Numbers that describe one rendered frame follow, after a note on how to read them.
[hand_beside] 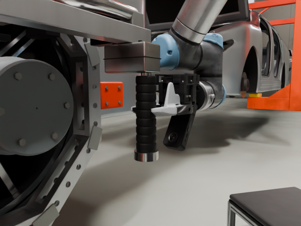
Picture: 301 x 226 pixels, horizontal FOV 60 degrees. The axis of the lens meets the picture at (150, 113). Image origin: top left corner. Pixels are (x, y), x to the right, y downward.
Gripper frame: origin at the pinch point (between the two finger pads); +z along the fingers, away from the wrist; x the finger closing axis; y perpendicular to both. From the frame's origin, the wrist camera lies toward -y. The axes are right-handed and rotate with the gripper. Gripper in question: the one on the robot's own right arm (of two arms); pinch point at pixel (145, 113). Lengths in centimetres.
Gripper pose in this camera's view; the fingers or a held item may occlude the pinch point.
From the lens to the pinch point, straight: 45.8
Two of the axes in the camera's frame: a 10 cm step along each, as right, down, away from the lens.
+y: 0.0, -9.9, -1.1
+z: -5.4, 1.0, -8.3
